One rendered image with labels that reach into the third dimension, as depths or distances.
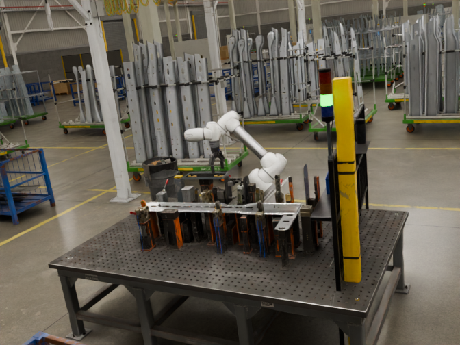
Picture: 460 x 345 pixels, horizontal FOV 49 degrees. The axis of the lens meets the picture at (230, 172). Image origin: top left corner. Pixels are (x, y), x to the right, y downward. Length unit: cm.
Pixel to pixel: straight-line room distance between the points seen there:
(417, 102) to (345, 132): 745
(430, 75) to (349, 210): 737
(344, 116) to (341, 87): 16
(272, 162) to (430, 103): 621
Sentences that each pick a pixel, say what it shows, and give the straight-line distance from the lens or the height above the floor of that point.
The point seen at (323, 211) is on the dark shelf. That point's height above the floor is 103.
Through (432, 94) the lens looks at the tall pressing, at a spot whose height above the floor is 72.
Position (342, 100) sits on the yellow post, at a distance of 300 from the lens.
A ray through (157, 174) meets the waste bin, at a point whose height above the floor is 58.
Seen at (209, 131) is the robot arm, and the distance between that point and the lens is 415.
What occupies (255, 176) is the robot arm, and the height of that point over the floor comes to 103.
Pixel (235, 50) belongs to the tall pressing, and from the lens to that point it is 1197.
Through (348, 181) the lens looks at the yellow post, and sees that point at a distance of 312.
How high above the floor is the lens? 235
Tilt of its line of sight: 16 degrees down
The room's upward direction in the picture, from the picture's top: 7 degrees counter-clockwise
